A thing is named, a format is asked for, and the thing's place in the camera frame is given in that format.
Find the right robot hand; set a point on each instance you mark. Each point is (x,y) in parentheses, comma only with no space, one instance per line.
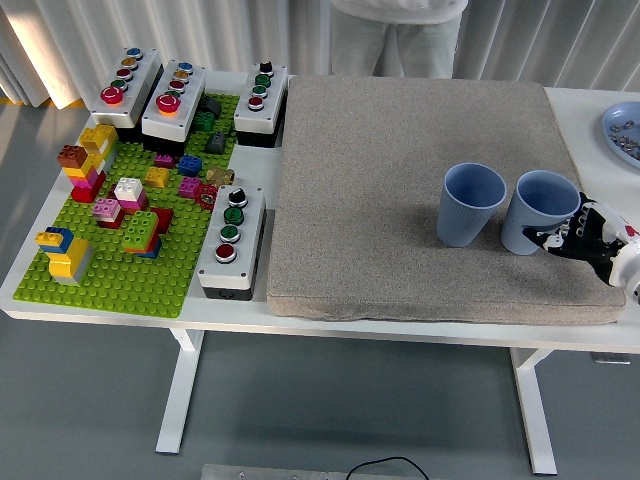
(612,250)

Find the blue ribbed plastic cup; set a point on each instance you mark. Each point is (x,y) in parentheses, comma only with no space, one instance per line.
(462,225)
(515,235)

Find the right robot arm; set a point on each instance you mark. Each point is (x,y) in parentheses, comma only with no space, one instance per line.
(636,292)

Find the blue plate with metal nuts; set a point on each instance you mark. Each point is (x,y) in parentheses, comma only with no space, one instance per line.
(617,112)

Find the white table leg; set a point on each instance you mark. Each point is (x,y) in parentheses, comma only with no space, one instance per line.
(180,390)
(532,410)

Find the grey-brown fabric mat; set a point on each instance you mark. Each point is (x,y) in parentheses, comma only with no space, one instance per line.
(375,200)

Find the person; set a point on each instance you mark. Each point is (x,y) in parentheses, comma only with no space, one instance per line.
(360,45)

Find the four-button white control box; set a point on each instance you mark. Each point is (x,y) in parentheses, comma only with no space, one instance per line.
(267,107)
(250,235)

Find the brass pipe fitting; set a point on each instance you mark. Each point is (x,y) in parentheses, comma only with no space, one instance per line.
(220,176)

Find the red valve handwheel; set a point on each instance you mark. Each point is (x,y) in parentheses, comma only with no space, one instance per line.
(206,196)

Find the grey building brick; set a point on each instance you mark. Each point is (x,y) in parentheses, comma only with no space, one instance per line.
(216,144)

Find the dark grey curved part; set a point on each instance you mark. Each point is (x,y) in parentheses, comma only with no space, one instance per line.
(212,106)

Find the dark green building brick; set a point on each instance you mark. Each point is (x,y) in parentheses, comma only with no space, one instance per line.
(204,122)

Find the blue building brick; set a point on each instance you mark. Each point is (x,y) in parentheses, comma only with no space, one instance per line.
(190,166)

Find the white pleated curtain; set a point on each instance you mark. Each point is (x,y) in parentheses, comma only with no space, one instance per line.
(225,35)

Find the red building brick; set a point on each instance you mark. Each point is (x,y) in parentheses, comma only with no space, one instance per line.
(164,220)

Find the five-button white control box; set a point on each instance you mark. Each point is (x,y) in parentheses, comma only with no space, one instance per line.
(187,100)
(132,95)

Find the small magenta building brick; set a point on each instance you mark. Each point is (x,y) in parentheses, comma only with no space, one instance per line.
(164,161)

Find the yellow building brick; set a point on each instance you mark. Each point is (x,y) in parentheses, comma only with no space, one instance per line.
(157,177)

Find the green orange blue brick stack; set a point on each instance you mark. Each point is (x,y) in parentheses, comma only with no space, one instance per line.
(140,230)

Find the green studded building baseplate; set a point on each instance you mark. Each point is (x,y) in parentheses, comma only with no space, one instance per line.
(115,285)

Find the pink white red brick stack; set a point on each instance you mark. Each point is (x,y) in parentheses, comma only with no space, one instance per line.
(107,210)

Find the yellow white brick stack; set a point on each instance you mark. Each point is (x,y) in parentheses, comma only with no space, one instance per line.
(97,137)

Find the brown yellow red brick tower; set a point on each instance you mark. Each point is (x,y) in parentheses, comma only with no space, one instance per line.
(85,182)

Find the blue yellow grey brick stack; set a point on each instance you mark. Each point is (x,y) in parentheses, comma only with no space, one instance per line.
(70,260)

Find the grey under-table bracket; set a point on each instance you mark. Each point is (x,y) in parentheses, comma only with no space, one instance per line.
(611,358)

